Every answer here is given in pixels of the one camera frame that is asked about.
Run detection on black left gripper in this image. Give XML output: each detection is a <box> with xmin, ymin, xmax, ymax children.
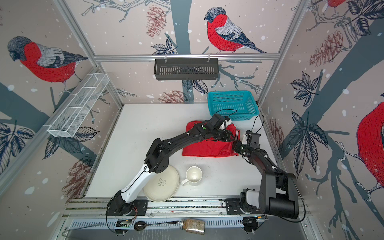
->
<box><xmin>211</xmin><ymin>129</ymin><xmax>237</xmax><ymax>143</ymax></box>

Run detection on red trousers with striped trim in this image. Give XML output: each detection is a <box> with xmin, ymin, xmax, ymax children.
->
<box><xmin>182</xmin><ymin>121</ymin><xmax>241</xmax><ymax>158</ymax></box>

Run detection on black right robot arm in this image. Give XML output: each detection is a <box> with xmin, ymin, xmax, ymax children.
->
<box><xmin>233</xmin><ymin>130</ymin><xmax>299</xmax><ymax>220</ymax></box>

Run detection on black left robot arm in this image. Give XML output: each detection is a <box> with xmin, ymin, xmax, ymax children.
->
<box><xmin>116</xmin><ymin>114</ymin><xmax>235</xmax><ymax>204</ymax></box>

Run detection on teal plastic basket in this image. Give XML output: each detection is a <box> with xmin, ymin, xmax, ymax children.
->
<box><xmin>208</xmin><ymin>91</ymin><xmax>260</xmax><ymax>121</ymax></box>

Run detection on cream ceramic mug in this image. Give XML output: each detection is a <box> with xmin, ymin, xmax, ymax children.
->
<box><xmin>181</xmin><ymin>166</ymin><xmax>203</xmax><ymax>187</ymax></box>

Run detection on cream round plate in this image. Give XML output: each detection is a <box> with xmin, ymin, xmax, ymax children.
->
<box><xmin>143</xmin><ymin>165</ymin><xmax>180</xmax><ymax>202</ymax></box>

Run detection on glass jar with grains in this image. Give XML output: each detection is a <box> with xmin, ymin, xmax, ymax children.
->
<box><xmin>180</xmin><ymin>219</ymin><xmax>206</xmax><ymax>235</ymax></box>

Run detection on black spoon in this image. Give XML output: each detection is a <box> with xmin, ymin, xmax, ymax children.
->
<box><xmin>134</xmin><ymin>221</ymin><xmax>180</xmax><ymax>231</ymax></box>

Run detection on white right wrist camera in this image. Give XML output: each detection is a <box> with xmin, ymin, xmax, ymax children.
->
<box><xmin>246</xmin><ymin>130</ymin><xmax>261</xmax><ymax>149</ymax></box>

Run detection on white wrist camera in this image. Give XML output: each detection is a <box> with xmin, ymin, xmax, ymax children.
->
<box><xmin>213</xmin><ymin>114</ymin><xmax>232</xmax><ymax>130</ymax></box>
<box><xmin>246</xmin><ymin>130</ymin><xmax>261</xmax><ymax>149</ymax></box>

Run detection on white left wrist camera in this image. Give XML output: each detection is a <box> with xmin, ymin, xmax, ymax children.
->
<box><xmin>213</xmin><ymin>114</ymin><xmax>232</xmax><ymax>130</ymax></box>

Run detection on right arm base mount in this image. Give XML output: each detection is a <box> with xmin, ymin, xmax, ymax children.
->
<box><xmin>222</xmin><ymin>189</ymin><xmax>267</xmax><ymax>215</ymax></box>

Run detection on black hanging wall basket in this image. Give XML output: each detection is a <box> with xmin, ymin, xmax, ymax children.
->
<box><xmin>154</xmin><ymin>58</ymin><xmax>219</xmax><ymax>81</ymax></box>

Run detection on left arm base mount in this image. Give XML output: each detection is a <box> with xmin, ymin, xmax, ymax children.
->
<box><xmin>106</xmin><ymin>191</ymin><xmax>149</xmax><ymax>217</ymax></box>

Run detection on white wire mesh shelf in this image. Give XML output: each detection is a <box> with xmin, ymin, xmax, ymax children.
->
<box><xmin>48</xmin><ymin>73</ymin><xmax>110</xmax><ymax>138</ymax></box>

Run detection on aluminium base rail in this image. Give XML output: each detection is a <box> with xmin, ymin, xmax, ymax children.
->
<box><xmin>64</xmin><ymin>196</ymin><xmax>313</xmax><ymax>230</ymax></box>

